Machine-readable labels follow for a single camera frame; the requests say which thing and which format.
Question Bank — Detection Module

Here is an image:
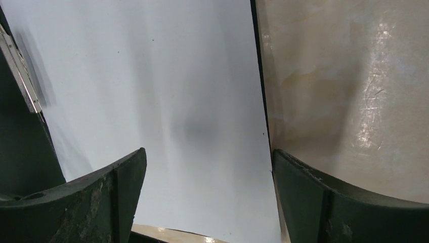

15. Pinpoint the white paper stack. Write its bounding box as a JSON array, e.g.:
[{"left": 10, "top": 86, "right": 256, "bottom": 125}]
[{"left": 0, "top": 0, "right": 282, "bottom": 243}]

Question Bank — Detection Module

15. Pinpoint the grey black file folder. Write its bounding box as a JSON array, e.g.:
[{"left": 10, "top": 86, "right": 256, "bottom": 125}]
[{"left": 0, "top": 0, "right": 279, "bottom": 243}]

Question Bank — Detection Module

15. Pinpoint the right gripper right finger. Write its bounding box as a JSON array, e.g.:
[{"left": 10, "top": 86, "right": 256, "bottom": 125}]
[{"left": 272, "top": 149, "right": 428, "bottom": 242}]

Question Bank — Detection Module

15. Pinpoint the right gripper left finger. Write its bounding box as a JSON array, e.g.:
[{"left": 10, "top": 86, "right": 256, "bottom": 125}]
[{"left": 1, "top": 148, "right": 147, "bottom": 242}]

